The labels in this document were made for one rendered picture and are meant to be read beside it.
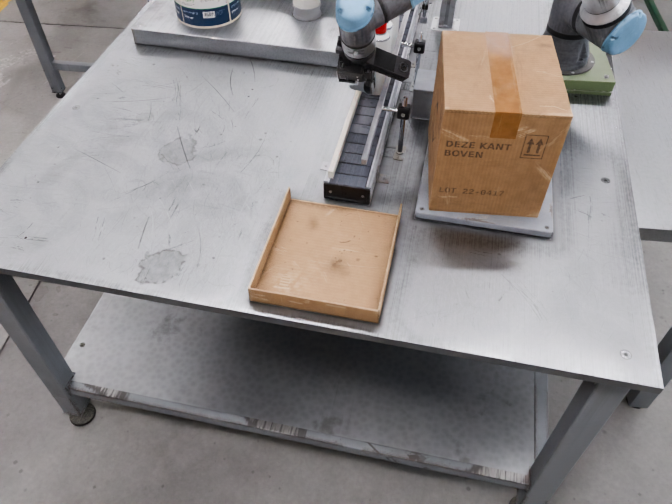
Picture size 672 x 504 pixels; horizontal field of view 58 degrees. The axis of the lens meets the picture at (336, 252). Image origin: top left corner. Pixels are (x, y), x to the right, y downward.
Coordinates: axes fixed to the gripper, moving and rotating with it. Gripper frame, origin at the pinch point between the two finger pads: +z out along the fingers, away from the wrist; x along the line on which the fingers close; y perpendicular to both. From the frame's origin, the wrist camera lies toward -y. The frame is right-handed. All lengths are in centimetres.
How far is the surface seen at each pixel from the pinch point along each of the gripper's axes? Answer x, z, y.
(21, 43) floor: -78, 153, 225
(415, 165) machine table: 17.4, 2.4, -13.5
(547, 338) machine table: 56, -20, -44
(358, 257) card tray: 45.5, -14.3, -5.6
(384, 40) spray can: -10.1, -5.9, -1.3
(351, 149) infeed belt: 17.9, -3.7, 1.9
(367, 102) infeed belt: 0.8, 6.2, 1.6
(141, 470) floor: 109, 45, 54
